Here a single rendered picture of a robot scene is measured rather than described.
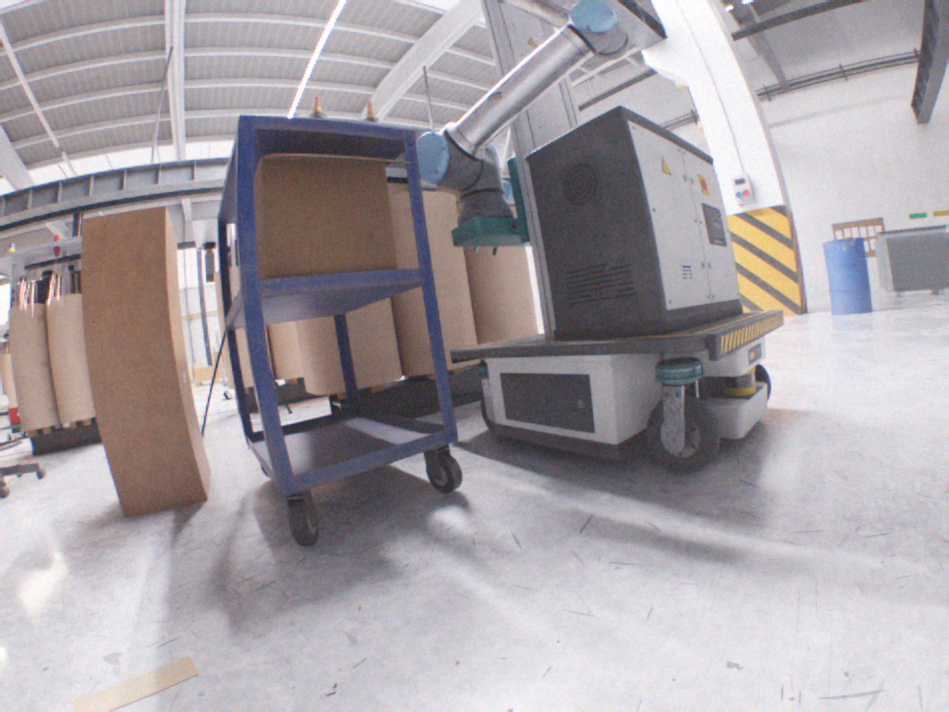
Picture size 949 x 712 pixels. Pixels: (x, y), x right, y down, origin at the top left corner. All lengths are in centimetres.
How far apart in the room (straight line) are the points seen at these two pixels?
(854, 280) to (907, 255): 381
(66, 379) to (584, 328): 339
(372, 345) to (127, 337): 98
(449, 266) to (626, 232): 117
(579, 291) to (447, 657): 82
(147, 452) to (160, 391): 19
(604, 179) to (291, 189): 69
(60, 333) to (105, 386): 222
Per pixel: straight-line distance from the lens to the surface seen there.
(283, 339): 328
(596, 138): 99
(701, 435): 89
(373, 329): 170
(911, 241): 907
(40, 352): 370
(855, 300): 537
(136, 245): 137
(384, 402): 186
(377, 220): 93
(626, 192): 91
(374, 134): 100
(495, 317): 207
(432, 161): 117
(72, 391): 349
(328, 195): 91
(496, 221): 125
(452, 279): 191
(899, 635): 59
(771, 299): 597
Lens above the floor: 39
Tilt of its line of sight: 4 degrees down
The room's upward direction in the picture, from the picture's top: 8 degrees counter-clockwise
